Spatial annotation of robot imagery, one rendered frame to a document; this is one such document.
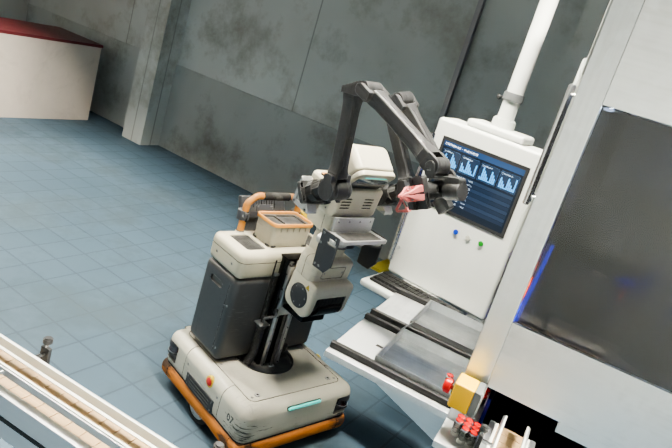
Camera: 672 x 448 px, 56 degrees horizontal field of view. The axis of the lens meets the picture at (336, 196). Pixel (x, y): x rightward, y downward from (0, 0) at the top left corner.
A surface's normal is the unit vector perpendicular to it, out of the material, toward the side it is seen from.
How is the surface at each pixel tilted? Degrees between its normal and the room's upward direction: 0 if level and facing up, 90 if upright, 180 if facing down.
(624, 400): 90
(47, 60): 90
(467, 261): 90
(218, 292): 90
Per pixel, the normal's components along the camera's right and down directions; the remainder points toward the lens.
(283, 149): -0.53, 0.07
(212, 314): -0.72, -0.03
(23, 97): 0.80, 0.38
